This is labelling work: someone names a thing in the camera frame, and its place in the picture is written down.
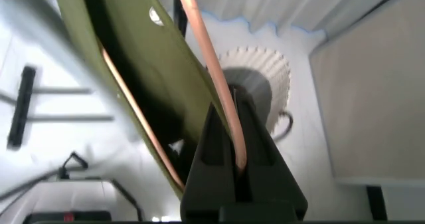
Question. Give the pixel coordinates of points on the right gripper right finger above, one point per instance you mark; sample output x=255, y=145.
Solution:
x=265, y=171

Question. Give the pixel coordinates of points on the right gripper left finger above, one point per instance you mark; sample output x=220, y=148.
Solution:
x=209, y=177

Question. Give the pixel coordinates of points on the pink clothes hanger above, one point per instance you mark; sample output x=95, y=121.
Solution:
x=212, y=61

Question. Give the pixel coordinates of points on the green shirt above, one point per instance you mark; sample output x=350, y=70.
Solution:
x=149, y=67

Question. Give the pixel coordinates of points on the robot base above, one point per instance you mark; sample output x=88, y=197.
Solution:
x=76, y=194

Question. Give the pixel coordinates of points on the white laundry basket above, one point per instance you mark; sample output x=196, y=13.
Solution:
x=265, y=61

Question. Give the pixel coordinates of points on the black clothes rack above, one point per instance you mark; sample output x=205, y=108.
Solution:
x=21, y=107

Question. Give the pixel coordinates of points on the beige partition panel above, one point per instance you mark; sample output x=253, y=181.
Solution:
x=365, y=101

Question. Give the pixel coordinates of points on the white curtain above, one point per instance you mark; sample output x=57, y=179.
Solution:
x=265, y=1

